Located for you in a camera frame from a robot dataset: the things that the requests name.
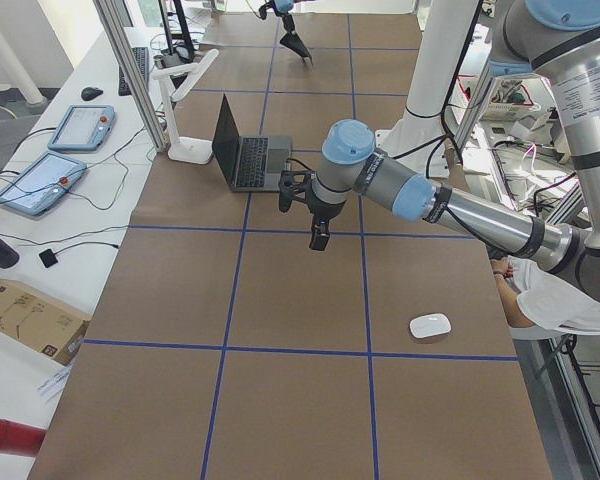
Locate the black desk mouse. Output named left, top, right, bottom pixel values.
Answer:
left=81, top=87, right=103, bottom=101

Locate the cardboard box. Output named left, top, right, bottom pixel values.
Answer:
left=0, top=279, right=91, bottom=366

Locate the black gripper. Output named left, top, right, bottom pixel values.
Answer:
left=282, top=13, right=294, bottom=34
left=278, top=170, right=314, bottom=213

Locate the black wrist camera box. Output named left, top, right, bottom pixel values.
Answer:
left=309, top=216, right=330, bottom=251

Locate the seated person white shirt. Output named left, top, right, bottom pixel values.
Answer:
left=490, top=256, right=600, bottom=340

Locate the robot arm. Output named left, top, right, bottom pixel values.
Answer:
left=279, top=1, right=600, bottom=302
left=256, top=0, right=300, bottom=34

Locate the upper blue teach pendant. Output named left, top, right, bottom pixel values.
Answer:
left=47, top=105, right=116, bottom=152

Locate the white desk lamp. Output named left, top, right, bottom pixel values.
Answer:
left=151, top=48, right=220, bottom=164

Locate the white computer mouse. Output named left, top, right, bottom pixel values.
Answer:
left=409, top=313, right=452, bottom=340

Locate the grey laptop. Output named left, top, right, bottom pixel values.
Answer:
left=212, top=96, right=292, bottom=192

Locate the blue teach pendant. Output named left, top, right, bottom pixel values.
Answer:
left=0, top=151, right=87, bottom=217
left=47, top=105, right=116, bottom=152

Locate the black keyboard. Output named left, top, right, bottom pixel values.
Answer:
left=117, top=46, right=151, bottom=97

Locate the black mouse pad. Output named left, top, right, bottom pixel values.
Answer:
left=280, top=32, right=313, bottom=62

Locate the red cylinder bottle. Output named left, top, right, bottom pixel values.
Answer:
left=0, top=418, right=47, bottom=457

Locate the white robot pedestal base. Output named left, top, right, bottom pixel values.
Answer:
left=378, top=0, right=479, bottom=178

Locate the aluminium frame post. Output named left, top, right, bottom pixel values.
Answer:
left=93, top=0, right=168, bottom=152

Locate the brown paper table mat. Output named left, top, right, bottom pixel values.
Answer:
left=28, top=12, right=554, bottom=480

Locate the lower blue teach pendant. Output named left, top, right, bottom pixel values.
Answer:
left=0, top=151, right=87, bottom=217

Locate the small black square puck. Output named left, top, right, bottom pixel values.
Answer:
left=38, top=248, right=59, bottom=268

